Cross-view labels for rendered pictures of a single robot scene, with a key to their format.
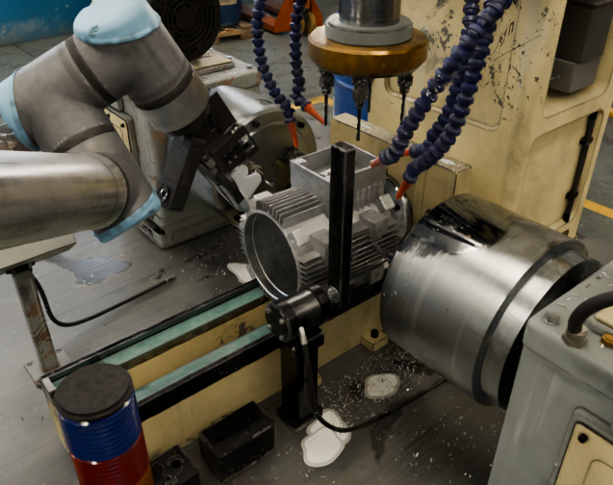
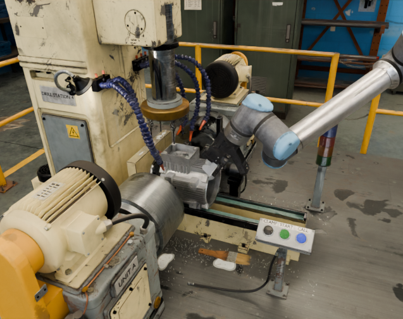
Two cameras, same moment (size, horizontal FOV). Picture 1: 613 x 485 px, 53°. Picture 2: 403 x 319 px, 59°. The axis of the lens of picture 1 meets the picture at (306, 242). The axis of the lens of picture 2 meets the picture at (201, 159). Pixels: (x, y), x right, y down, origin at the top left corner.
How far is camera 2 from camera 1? 1.80 m
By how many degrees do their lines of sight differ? 94
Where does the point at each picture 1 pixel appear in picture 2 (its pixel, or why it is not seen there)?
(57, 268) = not seen: outside the picture
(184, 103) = not seen: hidden behind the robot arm
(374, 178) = (178, 148)
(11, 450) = (315, 269)
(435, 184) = (167, 141)
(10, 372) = (293, 301)
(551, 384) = not seen: hidden behind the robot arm
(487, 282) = (225, 121)
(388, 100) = (112, 150)
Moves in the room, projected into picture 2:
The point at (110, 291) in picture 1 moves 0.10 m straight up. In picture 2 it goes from (216, 306) to (216, 285)
